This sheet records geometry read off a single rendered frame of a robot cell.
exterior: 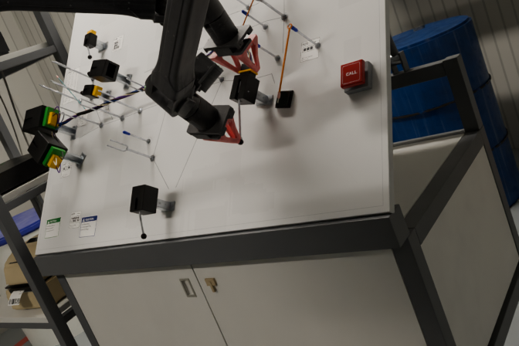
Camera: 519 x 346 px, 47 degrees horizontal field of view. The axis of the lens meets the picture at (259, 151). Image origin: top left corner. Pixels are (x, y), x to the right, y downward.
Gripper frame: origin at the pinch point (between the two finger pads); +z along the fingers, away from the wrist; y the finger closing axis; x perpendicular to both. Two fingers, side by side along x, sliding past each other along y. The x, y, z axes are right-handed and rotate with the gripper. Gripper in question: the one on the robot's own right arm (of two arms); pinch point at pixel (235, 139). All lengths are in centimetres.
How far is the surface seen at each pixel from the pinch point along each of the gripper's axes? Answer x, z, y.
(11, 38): -111, 73, 340
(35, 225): 15, 84, 216
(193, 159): 2.3, 7.4, 19.4
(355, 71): -15.8, 0.7, -25.1
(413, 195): -1.7, 29.1, -28.4
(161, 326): 42, 34, 39
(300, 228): 14.9, 9.2, -16.9
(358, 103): -11.1, 5.0, -24.9
